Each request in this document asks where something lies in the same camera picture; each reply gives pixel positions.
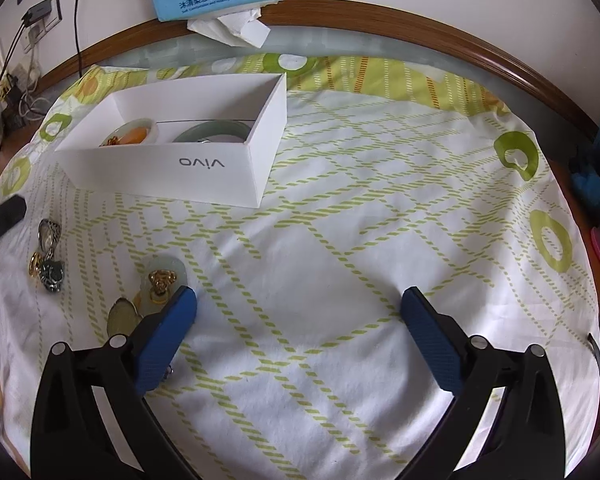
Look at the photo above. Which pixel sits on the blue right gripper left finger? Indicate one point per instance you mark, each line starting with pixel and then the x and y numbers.
pixel 158 337

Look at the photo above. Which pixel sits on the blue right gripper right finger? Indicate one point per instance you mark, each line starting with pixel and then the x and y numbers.
pixel 438 338

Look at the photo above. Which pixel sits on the pale jade gold pendant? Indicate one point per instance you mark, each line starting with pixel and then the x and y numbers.
pixel 160 277

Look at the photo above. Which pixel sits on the green stone silver pendant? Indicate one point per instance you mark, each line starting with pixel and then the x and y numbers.
pixel 52 275

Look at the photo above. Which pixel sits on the white power strip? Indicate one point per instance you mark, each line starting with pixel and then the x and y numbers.
pixel 24 78

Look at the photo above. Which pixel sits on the green patterned white cloth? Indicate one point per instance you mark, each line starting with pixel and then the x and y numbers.
pixel 298 365

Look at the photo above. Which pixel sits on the black power adapter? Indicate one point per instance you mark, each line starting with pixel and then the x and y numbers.
pixel 37 12

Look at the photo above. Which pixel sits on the white vivo cardboard box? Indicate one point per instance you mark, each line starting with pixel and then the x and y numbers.
pixel 233 174

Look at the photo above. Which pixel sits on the green jade bangle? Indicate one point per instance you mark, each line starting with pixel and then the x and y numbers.
pixel 215 131

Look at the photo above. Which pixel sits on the white wall socket panel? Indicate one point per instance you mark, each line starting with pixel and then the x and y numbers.
pixel 39 21

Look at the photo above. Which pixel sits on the wooden headboard rail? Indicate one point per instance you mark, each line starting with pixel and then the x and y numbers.
pixel 356 17

